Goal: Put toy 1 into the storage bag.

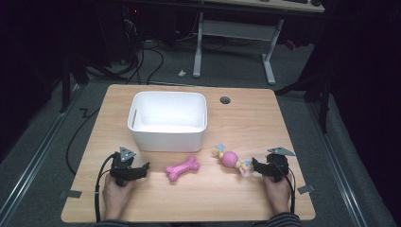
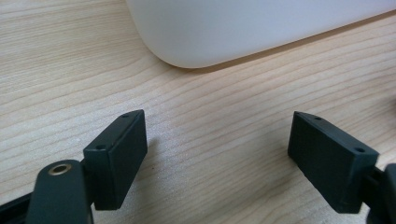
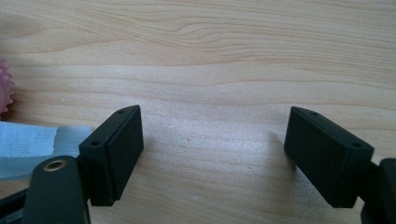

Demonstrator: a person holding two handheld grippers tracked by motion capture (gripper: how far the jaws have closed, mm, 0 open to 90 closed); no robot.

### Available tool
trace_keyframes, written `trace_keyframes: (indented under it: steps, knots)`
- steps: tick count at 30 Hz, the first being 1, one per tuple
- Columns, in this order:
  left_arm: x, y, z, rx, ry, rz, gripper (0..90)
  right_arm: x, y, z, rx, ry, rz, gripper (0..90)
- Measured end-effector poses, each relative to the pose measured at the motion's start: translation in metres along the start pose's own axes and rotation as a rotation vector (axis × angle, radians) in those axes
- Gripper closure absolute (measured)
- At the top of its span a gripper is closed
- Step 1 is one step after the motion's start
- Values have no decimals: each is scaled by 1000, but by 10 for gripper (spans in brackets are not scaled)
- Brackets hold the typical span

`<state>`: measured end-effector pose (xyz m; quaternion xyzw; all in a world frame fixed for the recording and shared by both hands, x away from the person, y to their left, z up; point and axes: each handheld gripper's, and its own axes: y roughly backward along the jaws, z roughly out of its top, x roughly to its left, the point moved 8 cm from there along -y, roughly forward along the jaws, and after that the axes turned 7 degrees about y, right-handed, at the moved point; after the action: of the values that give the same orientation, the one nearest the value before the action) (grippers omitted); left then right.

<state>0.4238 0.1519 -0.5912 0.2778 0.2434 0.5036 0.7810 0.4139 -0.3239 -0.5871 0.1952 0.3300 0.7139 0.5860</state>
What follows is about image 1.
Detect grey tape piece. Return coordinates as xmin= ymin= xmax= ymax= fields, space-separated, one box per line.
xmin=297 ymin=183 xmax=316 ymax=195
xmin=59 ymin=189 xmax=82 ymax=200

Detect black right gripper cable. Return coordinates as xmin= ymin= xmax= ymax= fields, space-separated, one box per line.
xmin=277 ymin=163 xmax=297 ymax=216

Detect pink ball rope toy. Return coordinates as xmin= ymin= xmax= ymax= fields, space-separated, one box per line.
xmin=211 ymin=143 xmax=253 ymax=176

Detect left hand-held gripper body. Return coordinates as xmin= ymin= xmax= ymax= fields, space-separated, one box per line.
xmin=109 ymin=146 xmax=137 ymax=187

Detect white-framed desk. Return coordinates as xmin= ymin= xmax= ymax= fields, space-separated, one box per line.
xmin=192 ymin=0 xmax=326 ymax=86

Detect pink bone toy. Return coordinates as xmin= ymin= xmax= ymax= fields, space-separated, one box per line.
xmin=165 ymin=155 xmax=201 ymax=183

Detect person's left hand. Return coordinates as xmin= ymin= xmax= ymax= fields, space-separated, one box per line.
xmin=102 ymin=174 xmax=135 ymax=221

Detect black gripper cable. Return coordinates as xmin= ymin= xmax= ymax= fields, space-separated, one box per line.
xmin=277 ymin=163 xmax=297 ymax=216
xmin=94 ymin=153 xmax=117 ymax=223

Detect black computer tower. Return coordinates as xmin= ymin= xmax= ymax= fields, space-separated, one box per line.
xmin=100 ymin=3 xmax=144 ymax=65

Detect white plastic storage bin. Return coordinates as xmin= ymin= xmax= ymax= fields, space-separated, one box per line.
xmin=127 ymin=91 xmax=208 ymax=153

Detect black metal stand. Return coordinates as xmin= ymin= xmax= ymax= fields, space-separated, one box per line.
xmin=274 ymin=74 xmax=333 ymax=134
xmin=59 ymin=51 xmax=91 ymax=114

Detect black floor cables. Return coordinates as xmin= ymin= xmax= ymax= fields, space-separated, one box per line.
xmin=121 ymin=18 xmax=166 ymax=85

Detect thin black floor cable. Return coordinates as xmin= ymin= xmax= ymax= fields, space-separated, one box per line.
xmin=65 ymin=107 xmax=101 ymax=177

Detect person's right hand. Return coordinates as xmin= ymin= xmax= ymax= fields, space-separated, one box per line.
xmin=263 ymin=174 xmax=292 ymax=216

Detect metal floor rail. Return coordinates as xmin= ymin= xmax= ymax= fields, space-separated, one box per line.
xmin=305 ymin=99 xmax=370 ymax=227
xmin=0 ymin=83 xmax=83 ymax=220

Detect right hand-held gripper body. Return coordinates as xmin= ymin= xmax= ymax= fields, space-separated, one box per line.
xmin=266 ymin=146 xmax=297 ymax=183

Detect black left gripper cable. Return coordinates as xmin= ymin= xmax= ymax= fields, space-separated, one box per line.
xmin=94 ymin=153 xmax=117 ymax=223

